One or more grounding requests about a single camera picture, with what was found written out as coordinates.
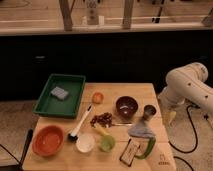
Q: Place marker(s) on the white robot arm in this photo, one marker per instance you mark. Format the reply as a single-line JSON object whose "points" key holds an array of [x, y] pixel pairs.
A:
{"points": [[187, 82]]}

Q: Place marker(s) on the dark brown bowl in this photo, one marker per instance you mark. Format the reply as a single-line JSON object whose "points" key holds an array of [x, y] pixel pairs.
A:
{"points": [[126, 107]]}

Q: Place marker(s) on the red orange bowl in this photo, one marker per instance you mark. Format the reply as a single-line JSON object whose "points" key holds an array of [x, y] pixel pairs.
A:
{"points": [[48, 141]]}

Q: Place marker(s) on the green plastic tray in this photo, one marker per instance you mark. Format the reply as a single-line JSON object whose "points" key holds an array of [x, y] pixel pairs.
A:
{"points": [[50, 106]]}

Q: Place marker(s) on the grey blue sponge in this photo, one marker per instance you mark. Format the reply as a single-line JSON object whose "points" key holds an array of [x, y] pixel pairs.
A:
{"points": [[60, 93]]}

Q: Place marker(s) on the small metal cup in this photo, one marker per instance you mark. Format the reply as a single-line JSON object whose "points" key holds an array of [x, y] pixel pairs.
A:
{"points": [[149, 112]]}

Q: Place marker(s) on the grey folded cloth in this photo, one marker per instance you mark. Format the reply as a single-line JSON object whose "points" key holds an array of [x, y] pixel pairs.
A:
{"points": [[141, 130]]}

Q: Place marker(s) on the green measuring cup yellow handle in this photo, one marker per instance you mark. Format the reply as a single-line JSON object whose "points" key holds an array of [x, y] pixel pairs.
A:
{"points": [[107, 141]]}

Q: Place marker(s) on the white handled dish brush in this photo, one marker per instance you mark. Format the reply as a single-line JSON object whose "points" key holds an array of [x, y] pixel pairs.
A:
{"points": [[72, 136]]}

